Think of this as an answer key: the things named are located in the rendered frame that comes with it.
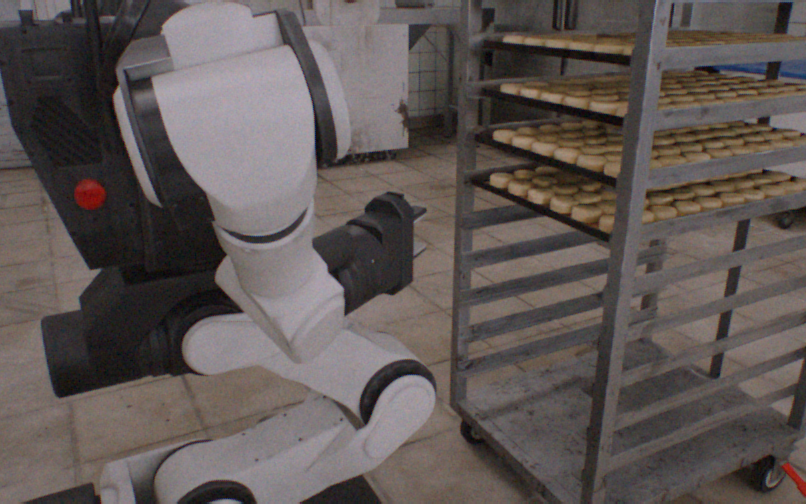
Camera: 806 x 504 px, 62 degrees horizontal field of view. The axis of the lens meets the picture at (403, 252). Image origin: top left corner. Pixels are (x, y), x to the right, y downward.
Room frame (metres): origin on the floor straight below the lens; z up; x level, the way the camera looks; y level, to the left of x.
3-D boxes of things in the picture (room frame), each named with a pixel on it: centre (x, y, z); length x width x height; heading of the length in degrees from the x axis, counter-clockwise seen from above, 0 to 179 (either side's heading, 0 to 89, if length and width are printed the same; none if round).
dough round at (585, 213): (1.11, -0.32, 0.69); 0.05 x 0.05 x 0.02
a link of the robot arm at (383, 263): (0.71, 0.04, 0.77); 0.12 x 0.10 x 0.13; 148
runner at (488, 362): (1.48, -0.41, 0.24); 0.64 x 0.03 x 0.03; 118
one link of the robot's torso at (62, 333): (0.86, 0.36, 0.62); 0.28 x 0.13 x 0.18; 118
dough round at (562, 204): (1.16, -0.29, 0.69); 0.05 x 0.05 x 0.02
